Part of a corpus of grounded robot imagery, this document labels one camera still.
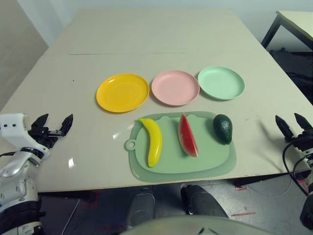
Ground grey robot right leg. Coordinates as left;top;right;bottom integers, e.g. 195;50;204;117
180;183;229;218

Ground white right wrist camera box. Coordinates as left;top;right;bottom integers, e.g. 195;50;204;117
294;143;313;172

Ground grey robot leg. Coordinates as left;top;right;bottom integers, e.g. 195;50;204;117
127;187;156;231
180;183;229;218

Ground yellow toy banana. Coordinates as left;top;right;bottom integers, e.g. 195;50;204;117
138;117;163;168

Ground beige side table black legs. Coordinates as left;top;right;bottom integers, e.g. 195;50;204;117
261;10;313;52

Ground red floor tape strip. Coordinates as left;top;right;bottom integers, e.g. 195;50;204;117
231;211;257;217

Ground dark green toy avocado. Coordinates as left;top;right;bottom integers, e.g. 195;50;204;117
212;114;232;145

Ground mint green plastic plate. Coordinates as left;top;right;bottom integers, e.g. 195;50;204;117
197;66;246;101

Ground grey robot left leg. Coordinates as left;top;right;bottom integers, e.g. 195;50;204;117
127;187;156;231

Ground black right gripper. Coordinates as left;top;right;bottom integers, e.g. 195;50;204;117
275;113;313;147

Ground red toy watermelon slice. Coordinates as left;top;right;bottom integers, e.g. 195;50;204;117
178;113;199;158

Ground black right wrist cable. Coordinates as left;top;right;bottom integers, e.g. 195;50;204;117
282;141;309;196

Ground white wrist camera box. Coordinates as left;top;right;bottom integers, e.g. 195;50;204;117
294;143;313;172
0;113;51;161

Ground black fabric heap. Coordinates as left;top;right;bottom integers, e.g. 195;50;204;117
268;47;313;81

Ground yellow plastic plate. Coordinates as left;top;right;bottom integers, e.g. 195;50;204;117
96;73;150;114

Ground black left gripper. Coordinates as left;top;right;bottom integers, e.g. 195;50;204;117
28;114;74;149

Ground black table base bar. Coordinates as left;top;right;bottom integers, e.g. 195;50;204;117
39;190;96;204
229;171;294;187

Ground green cutting board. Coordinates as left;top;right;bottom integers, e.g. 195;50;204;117
125;111;237;183

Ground pink plastic plate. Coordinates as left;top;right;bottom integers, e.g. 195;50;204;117
151;70;201;106

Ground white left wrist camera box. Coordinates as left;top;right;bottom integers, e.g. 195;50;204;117
0;113;51;161

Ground grey robot torso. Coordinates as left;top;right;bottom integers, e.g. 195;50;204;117
127;215;269;235

